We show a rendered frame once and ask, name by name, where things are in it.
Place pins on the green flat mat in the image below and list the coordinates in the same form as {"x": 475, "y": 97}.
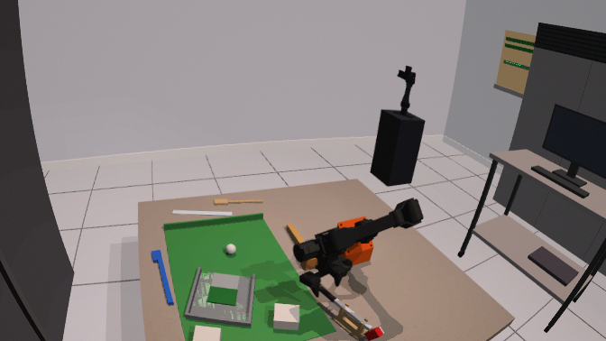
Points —
{"x": 257, "y": 252}

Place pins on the orange-brown wooden mallet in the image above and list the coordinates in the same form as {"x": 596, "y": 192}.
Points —
{"x": 308, "y": 264}

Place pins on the white flat bar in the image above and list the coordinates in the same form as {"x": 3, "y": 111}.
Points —
{"x": 202, "y": 213}

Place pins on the white golf ball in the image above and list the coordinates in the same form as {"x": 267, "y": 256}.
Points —
{"x": 230, "y": 248}

